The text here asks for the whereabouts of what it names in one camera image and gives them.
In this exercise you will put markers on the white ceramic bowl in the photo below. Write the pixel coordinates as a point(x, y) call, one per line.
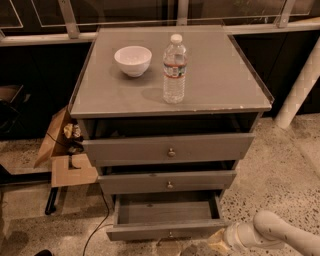
point(133, 60)

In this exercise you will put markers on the grey bottom drawer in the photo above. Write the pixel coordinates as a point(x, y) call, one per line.
point(186, 214)

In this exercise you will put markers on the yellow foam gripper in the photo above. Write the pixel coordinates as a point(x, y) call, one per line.
point(231, 235)

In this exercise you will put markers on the metal window railing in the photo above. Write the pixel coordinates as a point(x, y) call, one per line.
point(39, 22)

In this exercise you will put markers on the grey middle drawer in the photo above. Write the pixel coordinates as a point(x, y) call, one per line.
point(166, 182)

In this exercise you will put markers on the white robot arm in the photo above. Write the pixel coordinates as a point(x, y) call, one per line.
point(267, 231)

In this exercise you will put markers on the brown cardboard box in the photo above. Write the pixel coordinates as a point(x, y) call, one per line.
point(66, 170)

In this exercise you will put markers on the grey top drawer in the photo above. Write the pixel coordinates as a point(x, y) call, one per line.
point(165, 150)

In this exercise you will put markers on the grey drawer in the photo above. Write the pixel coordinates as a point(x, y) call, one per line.
point(165, 150)
point(186, 214)
point(166, 182)

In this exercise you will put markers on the white diagonal pipe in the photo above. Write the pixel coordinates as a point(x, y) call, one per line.
point(303, 85)

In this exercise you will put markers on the clear plastic water bottle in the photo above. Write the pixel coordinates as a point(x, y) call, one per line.
point(174, 69)

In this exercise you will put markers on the grey wooden drawer cabinet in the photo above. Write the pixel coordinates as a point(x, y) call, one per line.
point(222, 94)

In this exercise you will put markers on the black metal stand leg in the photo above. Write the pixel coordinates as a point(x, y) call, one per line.
point(50, 206)

